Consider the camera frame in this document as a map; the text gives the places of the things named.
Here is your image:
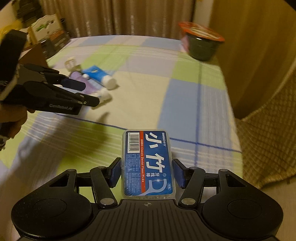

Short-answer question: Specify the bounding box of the purple cream tube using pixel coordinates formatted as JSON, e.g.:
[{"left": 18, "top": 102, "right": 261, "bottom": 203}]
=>
[{"left": 69, "top": 71, "right": 102, "bottom": 95}]

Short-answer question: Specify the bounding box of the blue white tube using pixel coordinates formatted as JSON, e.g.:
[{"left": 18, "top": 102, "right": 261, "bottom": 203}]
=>
[{"left": 82, "top": 65, "right": 117, "bottom": 90}]

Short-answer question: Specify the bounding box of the blue dental floss pick box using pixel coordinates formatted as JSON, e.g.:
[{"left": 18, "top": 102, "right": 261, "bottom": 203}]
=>
[{"left": 121, "top": 130, "right": 176, "bottom": 200}]

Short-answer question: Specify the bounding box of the small white cap bottle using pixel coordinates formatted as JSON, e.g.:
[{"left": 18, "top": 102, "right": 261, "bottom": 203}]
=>
[{"left": 94, "top": 88, "right": 112, "bottom": 103}]

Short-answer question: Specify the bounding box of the person's left hand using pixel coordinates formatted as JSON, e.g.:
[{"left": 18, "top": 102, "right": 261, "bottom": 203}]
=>
[{"left": 1, "top": 103, "right": 35, "bottom": 150}]

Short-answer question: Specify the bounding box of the brown cardboard box white inside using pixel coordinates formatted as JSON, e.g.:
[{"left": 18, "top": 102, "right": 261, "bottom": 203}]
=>
[{"left": 18, "top": 43, "right": 48, "bottom": 67}]

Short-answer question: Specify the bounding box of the white carved chair back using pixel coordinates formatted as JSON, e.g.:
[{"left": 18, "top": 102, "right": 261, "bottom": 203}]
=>
[{"left": 28, "top": 14, "right": 63, "bottom": 44}]

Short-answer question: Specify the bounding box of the checkered pastel tablecloth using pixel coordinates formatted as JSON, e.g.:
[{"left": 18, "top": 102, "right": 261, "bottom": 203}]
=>
[{"left": 0, "top": 34, "right": 243, "bottom": 232}]

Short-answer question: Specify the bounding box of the brown curtain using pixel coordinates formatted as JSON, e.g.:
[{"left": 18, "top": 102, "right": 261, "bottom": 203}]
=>
[{"left": 40, "top": 0, "right": 196, "bottom": 39}]

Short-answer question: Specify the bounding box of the brown quilted chair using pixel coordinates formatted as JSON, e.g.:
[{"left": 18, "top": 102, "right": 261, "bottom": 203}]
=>
[{"left": 236, "top": 72, "right": 295, "bottom": 189}]

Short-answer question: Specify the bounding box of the red instant noodle bowl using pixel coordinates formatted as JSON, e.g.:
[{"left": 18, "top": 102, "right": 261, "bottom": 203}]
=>
[{"left": 179, "top": 21, "right": 225, "bottom": 61}]

